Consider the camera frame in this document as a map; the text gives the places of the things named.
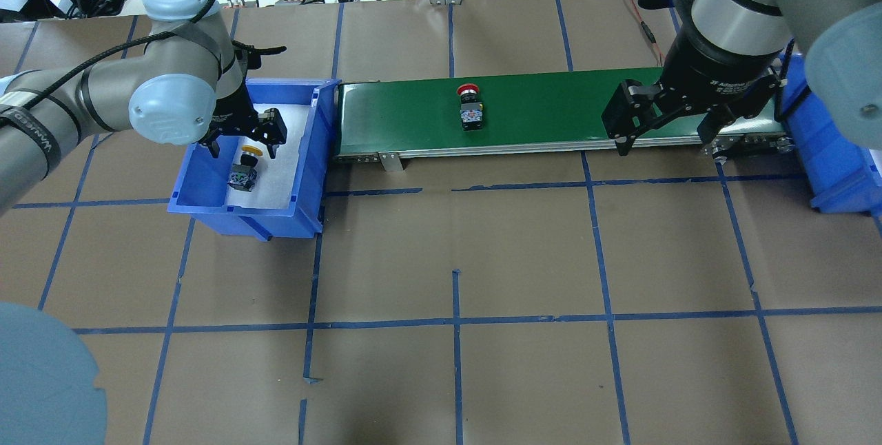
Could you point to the blue source bin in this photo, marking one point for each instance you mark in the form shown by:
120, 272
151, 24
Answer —
301, 218

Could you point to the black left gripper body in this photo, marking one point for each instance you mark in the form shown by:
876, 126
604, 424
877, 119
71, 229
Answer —
231, 105

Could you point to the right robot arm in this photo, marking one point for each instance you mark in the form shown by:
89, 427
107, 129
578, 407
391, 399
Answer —
839, 39

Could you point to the blue destination bin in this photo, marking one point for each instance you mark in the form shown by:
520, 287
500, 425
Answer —
844, 178

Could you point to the red mushroom push button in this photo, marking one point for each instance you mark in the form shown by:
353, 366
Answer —
471, 107

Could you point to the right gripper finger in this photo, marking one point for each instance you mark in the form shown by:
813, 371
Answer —
708, 130
628, 114

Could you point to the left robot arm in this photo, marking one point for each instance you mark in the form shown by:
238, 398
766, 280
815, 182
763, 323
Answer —
184, 83

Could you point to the green conveyor belt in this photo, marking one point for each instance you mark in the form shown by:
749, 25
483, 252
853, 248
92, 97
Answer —
522, 113

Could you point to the yellow mushroom push button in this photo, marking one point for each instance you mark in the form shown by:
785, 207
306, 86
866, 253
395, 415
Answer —
243, 174

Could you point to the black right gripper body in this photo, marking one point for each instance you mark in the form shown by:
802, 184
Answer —
716, 71

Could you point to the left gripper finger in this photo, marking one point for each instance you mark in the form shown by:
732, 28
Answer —
209, 142
273, 131

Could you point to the white foam pad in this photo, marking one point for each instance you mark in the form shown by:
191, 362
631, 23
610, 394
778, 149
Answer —
275, 177

